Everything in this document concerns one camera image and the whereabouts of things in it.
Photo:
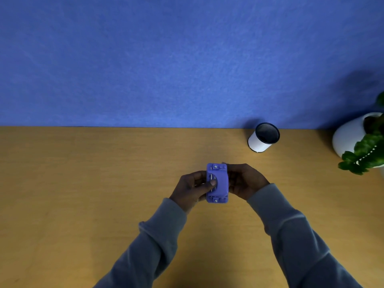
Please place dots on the green potted plant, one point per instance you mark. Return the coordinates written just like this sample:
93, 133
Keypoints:
367, 146

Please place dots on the white cylindrical pen holder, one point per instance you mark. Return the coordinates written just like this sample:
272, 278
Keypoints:
263, 137

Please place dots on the person's left hand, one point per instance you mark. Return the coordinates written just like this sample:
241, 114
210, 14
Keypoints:
187, 190

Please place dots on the person's left thumb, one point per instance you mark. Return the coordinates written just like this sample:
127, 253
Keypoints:
207, 185

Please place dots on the person's right hand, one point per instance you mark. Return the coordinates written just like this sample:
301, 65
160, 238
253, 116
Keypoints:
244, 182

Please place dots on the person's left forearm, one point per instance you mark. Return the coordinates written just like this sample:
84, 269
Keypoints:
144, 248

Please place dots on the white plant pot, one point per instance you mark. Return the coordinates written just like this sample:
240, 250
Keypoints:
354, 137

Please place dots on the person's right forearm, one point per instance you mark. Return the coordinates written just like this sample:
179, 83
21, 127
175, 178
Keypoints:
297, 239

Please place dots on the person's right fingers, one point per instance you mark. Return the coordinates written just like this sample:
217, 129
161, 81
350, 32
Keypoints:
229, 176

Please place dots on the purple plastic hole punch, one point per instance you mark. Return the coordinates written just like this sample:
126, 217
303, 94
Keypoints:
217, 183

